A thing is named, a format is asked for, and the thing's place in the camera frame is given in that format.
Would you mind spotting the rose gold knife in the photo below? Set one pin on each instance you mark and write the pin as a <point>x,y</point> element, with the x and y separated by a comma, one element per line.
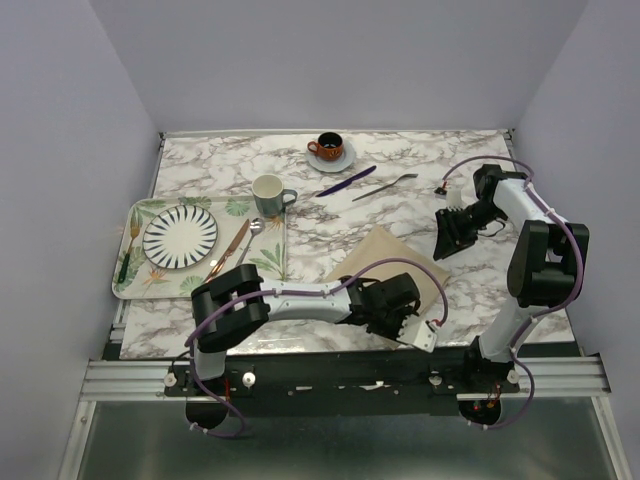
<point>233,246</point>

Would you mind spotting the beige cloth napkin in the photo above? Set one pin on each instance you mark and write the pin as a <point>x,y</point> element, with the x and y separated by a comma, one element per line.
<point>379,244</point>

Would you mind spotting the silver fork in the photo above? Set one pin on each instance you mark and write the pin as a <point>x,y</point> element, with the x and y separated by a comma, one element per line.
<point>406,176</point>

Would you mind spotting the gold fork with green handle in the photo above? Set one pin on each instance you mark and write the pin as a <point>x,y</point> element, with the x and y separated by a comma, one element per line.
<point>134,233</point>

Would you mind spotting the silver spoon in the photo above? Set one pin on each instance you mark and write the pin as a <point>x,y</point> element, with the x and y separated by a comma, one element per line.
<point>256,227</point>

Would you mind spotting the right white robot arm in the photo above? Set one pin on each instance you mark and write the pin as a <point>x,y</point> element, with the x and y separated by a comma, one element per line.
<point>545,273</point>

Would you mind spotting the white plate with blue stripes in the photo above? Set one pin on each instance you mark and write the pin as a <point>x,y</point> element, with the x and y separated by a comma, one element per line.
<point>180,237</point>

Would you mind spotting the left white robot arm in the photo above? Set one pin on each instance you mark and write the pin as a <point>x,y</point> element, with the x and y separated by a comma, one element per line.
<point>230,308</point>

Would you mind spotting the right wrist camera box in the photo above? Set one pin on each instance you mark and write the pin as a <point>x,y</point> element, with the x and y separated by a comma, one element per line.
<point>454,200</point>

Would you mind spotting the brown coffee cup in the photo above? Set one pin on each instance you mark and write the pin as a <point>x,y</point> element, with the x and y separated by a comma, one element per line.
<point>328,146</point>

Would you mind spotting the grey and cream mug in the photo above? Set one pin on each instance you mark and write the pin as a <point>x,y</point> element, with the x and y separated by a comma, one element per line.
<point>270,195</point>

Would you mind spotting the purple knife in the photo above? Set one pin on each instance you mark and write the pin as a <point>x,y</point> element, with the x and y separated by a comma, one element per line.
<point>346,183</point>

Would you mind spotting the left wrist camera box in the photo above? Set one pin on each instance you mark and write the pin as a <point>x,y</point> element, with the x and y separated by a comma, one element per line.
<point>418,334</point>

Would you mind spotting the white tray with leaf print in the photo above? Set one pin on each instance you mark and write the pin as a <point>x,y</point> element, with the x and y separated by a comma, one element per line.
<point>144,281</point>

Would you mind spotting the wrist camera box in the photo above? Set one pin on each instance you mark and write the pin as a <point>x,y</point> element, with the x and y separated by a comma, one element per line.
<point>418,334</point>
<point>454,200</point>

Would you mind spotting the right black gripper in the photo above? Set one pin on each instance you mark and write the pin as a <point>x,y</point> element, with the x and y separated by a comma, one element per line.
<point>450,239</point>

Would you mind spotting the aluminium frame rail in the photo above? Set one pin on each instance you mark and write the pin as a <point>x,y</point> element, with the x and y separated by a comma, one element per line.
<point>555,377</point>

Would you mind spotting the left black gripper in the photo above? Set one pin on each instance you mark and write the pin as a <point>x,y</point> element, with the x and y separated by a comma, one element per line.
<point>402,313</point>

